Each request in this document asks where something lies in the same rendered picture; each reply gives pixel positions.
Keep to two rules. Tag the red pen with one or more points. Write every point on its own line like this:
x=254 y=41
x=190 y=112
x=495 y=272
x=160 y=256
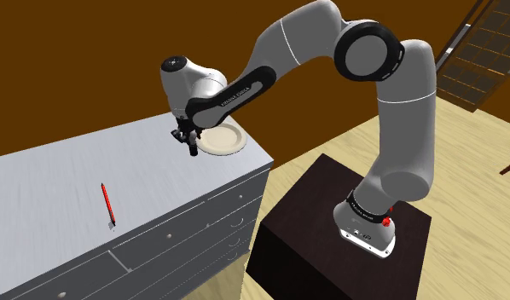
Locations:
x=108 y=203

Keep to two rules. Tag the dark robot stand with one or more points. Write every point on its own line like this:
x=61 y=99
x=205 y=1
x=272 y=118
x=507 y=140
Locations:
x=309 y=232

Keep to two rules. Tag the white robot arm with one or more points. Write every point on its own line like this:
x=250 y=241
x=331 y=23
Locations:
x=398 y=137

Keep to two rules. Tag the cream round plate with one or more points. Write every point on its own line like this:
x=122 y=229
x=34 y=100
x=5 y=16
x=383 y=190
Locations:
x=222 y=140

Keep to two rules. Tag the grey chest of drawers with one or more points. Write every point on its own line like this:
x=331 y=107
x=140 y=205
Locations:
x=126 y=174

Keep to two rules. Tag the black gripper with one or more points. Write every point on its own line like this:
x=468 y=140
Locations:
x=182 y=128

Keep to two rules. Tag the wooden lattice door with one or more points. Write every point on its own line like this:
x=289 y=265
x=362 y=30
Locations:
x=479 y=50

